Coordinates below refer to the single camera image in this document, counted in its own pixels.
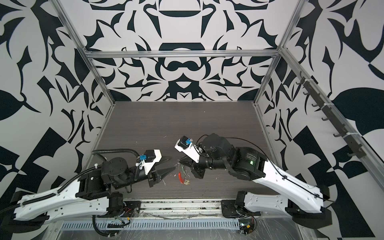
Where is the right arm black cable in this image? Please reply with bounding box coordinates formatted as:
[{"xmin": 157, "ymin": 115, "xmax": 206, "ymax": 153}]
[{"xmin": 196, "ymin": 134, "xmax": 334, "ymax": 205}]

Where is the aluminium horizontal frame bar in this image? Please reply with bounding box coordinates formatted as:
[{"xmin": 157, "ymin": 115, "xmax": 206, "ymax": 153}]
[{"xmin": 85, "ymin": 50, "xmax": 278, "ymax": 59}]

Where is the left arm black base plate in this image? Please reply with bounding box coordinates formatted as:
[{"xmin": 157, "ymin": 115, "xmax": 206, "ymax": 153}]
[{"xmin": 123, "ymin": 201, "xmax": 142, "ymax": 218}]

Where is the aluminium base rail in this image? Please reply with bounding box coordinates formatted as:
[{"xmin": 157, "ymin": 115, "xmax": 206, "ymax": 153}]
[{"xmin": 135, "ymin": 198, "xmax": 223, "ymax": 219}]

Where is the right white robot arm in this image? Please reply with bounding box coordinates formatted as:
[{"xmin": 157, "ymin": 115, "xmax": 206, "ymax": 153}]
[{"xmin": 175, "ymin": 134, "xmax": 333, "ymax": 229}]

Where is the red capped key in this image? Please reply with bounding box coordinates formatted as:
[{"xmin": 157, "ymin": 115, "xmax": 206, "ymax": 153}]
[{"xmin": 178, "ymin": 172, "xmax": 185, "ymax": 184}]

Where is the grey wall hook rack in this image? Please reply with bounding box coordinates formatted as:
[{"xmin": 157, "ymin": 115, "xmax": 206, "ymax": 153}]
[{"xmin": 297, "ymin": 74, "xmax": 367, "ymax": 159}]

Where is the green lit circuit board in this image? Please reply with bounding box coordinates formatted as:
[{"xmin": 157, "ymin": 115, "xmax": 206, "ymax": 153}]
[{"xmin": 239, "ymin": 218, "xmax": 257, "ymax": 235}]

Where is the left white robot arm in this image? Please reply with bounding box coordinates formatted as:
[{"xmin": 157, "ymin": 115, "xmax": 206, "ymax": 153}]
[{"xmin": 1, "ymin": 157, "xmax": 175, "ymax": 233}]

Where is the white slotted cable duct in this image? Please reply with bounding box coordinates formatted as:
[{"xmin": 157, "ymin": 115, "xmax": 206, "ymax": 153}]
[{"xmin": 59, "ymin": 218, "xmax": 241, "ymax": 231}]

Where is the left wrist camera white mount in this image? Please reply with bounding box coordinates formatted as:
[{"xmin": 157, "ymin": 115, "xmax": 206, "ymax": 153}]
[{"xmin": 135, "ymin": 150, "xmax": 162, "ymax": 176}]

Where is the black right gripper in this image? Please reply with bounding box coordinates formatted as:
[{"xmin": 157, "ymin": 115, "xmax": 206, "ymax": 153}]
[{"xmin": 178, "ymin": 143, "xmax": 233, "ymax": 178}]

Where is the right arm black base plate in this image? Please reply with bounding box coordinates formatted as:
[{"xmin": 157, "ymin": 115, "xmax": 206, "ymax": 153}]
[{"xmin": 221, "ymin": 200, "xmax": 246, "ymax": 219}]

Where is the aluminium corner post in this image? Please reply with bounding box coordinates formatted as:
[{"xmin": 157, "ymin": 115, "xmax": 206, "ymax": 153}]
[
  {"xmin": 253, "ymin": 0, "xmax": 308, "ymax": 106},
  {"xmin": 50, "ymin": 0, "xmax": 116, "ymax": 106}
]

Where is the right aluminium corner post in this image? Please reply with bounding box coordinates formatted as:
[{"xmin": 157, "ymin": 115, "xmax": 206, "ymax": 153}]
[{"xmin": 253, "ymin": 0, "xmax": 308, "ymax": 106}]

